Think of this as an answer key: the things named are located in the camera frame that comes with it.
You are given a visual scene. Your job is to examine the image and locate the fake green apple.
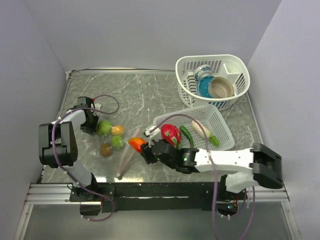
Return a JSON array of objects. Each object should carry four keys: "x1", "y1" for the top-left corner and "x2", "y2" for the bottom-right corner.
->
[
  {"x1": 111, "y1": 135, "x2": 125, "y2": 150},
  {"x1": 96, "y1": 120, "x2": 113, "y2": 136}
]

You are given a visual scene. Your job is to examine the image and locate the fake red dragon fruit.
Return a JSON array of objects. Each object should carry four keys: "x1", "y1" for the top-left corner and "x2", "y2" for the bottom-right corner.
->
[{"x1": 160, "y1": 124, "x2": 182, "y2": 147}]

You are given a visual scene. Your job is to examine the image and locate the clear zip top bag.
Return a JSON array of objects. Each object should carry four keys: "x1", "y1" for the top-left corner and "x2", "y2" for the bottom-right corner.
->
[{"x1": 93, "y1": 120, "x2": 135, "y2": 179}]

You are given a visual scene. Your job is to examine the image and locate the fake carrot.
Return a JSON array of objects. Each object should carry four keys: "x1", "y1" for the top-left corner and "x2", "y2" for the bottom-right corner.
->
[{"x1": 128, "y1": 137, "x2": 147, "y2": 153}]

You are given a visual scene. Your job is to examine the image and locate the fake orange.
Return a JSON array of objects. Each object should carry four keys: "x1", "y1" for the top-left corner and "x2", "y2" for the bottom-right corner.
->
[{"x1": 111, "y1": 125, "x2": 125, "y2": 136}]

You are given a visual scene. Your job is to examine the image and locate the fake brown kiwi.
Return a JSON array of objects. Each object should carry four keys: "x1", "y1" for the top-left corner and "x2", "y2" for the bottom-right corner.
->
[{"x1": 100, "y1": 142, "x2": 113, "y2": 157}]

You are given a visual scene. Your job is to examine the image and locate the fake green chili pepper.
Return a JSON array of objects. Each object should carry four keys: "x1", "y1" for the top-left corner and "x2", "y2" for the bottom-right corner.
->
[{"x1": 179, "y1": 125, "x2": 194, "y2": 148}]

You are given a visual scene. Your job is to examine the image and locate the fake white radish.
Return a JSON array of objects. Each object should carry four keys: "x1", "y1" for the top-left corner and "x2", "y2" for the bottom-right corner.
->
[{"x1": 191, "y1": 120, "x2": 220, "y2": 147}]

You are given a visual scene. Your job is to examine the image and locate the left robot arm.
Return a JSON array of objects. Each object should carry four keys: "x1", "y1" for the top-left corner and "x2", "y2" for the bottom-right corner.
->
[{"x1": 38, "y1": 96, "x2": 100, "y2": 201}]

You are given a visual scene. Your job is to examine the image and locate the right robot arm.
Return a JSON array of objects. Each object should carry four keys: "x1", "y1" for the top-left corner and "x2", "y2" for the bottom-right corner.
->
[{"x1": 139, "y1": 140, "x2": 283, "y2": 199}]

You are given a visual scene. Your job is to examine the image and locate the rectangular white perforated basket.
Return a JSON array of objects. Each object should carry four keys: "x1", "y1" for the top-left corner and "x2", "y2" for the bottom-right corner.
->
[{"x1": 153, "y1": 104, "x2": 235, "y2": 151}]

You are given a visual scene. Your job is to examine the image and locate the teal plate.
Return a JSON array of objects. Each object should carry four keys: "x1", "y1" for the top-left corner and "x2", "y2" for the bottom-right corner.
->
[{"x1": 196, "y1": 75, "x2": 214, "y2": 98}]

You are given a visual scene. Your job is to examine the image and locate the beige bowl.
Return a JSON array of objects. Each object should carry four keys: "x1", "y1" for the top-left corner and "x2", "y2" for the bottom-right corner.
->
[{"x1": 208, "y1": 76, "x2": 235, "y2": 99}]

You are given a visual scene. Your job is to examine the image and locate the blue white patterned bowl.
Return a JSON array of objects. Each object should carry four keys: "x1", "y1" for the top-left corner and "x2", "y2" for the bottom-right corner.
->
[{"x1": 193, "y1": 64, "x2": 212, "y2": 81}]

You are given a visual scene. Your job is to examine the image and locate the round white dish basket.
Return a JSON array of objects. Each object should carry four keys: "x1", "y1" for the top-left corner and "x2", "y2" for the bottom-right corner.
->
[{"x1": 175, "y1": 54, "x2": 251, "y2": 111}]

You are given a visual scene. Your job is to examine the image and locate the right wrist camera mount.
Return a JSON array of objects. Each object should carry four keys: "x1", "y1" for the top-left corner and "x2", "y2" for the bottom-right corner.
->
[{"x1": 143, "y1": 125, "x2": 162, "y2": 142}]

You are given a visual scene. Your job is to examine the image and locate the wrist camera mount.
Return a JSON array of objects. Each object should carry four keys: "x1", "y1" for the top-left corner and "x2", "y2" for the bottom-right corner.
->
[
  {"x1": 91, "y1": 98, "x2": 102, "y2": 111},
  {"x1": 143, "y1": 125, "x2": 162, "y2": 142}
]

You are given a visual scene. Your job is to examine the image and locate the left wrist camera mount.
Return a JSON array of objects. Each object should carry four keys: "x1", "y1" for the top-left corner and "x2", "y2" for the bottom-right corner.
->
[{"x1": 91, "y1": 98, "x2": 102, "y2": 111}]

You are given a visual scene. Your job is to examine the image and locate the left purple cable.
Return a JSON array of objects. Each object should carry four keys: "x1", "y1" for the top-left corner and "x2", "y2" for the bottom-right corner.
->
[{"x1": 51, "y1": 94, "x2": 120, "y2": 223}]

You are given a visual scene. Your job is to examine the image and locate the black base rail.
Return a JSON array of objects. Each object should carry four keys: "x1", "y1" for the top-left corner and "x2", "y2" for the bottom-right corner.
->
[{"x1": 69, "y1": 181, "x2": 241, "y2": 217}]

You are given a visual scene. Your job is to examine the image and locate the aluminium frame rail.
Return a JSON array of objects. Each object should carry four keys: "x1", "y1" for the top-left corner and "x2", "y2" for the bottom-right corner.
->
[{"x1": 24, "y1": 182, "x2": 290, "y2": 205}]

